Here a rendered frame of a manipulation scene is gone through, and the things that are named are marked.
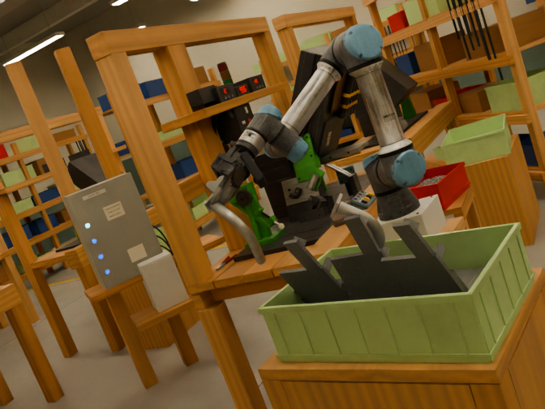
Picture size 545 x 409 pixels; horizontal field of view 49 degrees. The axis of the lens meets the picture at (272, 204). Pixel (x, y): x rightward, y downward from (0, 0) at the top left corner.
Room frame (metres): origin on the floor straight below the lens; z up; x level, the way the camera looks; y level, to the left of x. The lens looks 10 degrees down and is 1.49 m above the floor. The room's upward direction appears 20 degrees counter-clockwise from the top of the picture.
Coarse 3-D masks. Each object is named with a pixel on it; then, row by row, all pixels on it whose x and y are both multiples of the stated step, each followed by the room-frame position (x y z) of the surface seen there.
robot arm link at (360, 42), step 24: (360, 24) 1.89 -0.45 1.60; (336, 48) 1.96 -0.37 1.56; (360, 48) 1.86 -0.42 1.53; (360, 72) 1.89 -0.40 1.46; (384, 96) 1.89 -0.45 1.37; (384, 120) 1.89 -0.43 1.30; (384, 144) 1.90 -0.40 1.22; (408, 144) 1.88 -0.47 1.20; (384, 168) 1.91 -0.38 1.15; (408, 168) 1.86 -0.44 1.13
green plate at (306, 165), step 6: (306, 138) 2.77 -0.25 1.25; (312, 150) 2.75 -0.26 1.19; (306, 156) 2.76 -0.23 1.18; (312, 156) 2.75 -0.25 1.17; (300, 162) 2.78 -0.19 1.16; (306, 162) 2.76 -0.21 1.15; (312, 162) 2.74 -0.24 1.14; (318, 162) 2.79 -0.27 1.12; (294, 168) 2.79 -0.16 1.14; (300, 168) 2.77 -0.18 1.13; (306, 168) 2.76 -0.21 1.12; (312, 168) 2.74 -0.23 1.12; (300, 174) 2.77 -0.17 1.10; (306, 174) 2.76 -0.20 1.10; (300, 180) 2.77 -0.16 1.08; (306, 180) 2.75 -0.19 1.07
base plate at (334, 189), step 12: (360, 180) 3.19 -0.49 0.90; (336, 192) 3.10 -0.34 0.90; (276, 228) 2.78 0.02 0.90; (288, 228) 2.69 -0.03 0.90; (300, 228) 2.60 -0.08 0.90; (312, 228) 2.52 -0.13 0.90; (324, 228) 2.44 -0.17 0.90; (276, 240) 2.54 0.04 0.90; (312, 240) 2.33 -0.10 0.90; (240, 252) 2.56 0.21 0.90; (264, 252) 2.44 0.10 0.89; (276, 252) 2.42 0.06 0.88
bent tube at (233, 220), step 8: (208, 200) 1.69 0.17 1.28; (208, 208) 1.71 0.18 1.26; (216, 208) 1.68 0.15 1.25; (224, 208) 1.68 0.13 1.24; (224, 216) 1.66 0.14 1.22; (232, 216) 1.65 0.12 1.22; (232, 224) 1.65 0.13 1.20; (240, 224) 1.65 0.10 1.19; (240, 232) 1.65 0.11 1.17; (248, 232) 1.65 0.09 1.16; (248, 240) 1.66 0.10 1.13; (256, 240) 1.68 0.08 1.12; (256, 248) 1.70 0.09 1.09; (256, 256) 1.75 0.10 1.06; (264, 256) 1.80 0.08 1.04
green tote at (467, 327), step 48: (432, 240) 1.66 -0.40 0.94; (480, 240) 1.57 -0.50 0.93; (288, 288) 1.69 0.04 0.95; (480, 288) 1.23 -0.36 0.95; (528, 288) 1.46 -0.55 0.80; (288, 336) 1.55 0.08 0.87; (336, 336) 1.45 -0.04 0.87; (384, 336) 1.35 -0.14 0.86; (432, 336) 1.27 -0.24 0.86; (480, 336) 1.20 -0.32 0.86
